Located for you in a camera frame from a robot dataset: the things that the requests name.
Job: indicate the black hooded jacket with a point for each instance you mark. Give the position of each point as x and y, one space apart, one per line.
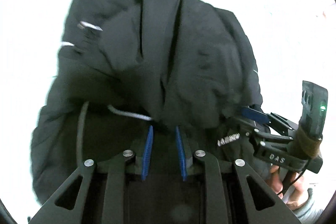
162 56

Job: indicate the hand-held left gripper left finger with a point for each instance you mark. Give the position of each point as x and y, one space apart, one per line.
147 150

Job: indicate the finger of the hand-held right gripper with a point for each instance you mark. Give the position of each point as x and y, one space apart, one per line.
254 113
282 121

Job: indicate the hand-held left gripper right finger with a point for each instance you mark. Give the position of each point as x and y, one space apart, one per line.
181 153

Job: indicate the person's right hand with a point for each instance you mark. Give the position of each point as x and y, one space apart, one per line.
278 182

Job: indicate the person's right forearm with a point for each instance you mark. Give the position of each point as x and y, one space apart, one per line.
305 208

